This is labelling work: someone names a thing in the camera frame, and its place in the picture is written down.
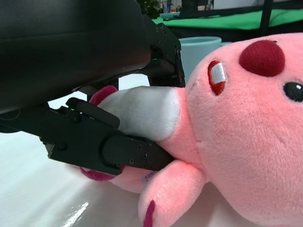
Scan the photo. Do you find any green cloth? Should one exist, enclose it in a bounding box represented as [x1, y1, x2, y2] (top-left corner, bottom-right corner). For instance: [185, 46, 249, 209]
[163, 14, 303, 30]

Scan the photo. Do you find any green potted plant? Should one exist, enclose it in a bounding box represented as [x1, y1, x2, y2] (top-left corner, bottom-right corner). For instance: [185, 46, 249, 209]
[138, 0, 161, 18]

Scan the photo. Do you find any black stand pole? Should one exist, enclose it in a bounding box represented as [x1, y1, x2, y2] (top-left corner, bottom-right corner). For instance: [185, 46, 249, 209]
[259, 0, 273, 36]

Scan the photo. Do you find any pink plush doll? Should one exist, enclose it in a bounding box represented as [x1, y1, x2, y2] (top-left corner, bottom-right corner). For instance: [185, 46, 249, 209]
[79, 33, 303, 227]

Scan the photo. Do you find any teal plastic cup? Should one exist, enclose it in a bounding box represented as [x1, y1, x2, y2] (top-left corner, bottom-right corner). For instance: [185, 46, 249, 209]
[178, 36, 222, 83]

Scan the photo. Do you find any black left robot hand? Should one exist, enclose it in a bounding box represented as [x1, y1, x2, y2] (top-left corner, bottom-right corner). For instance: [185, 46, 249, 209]
[0, 0, 187, 177]

